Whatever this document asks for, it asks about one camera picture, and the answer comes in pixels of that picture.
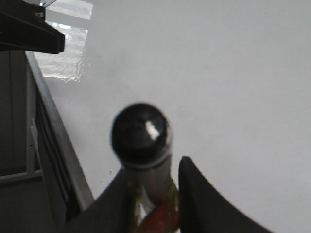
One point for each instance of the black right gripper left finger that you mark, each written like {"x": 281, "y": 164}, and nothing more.
{"x": 111, "y": 212}

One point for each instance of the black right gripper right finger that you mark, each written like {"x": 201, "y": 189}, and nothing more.
{"x": 204, "y": 209}

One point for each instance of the white black whiteboard marker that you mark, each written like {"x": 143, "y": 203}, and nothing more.
{"x": 141, "y": 138}

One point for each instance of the white whiteboard with aluminium frame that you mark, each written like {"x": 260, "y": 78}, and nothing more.
{"x": 233, "y": 77}

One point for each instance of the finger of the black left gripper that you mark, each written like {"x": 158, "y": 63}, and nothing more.
{"x": 23, "y": 27}

